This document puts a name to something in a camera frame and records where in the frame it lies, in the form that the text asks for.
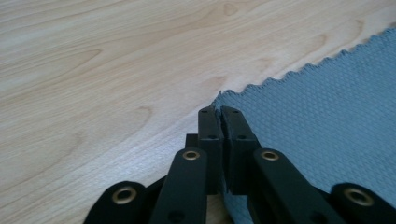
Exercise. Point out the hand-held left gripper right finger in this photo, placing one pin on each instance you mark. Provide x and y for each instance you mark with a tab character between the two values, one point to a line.
238	161

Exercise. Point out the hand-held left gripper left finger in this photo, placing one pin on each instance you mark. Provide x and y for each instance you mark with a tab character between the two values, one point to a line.
213	155

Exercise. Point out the grey cloth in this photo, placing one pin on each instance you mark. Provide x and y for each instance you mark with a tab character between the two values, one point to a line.
311	124

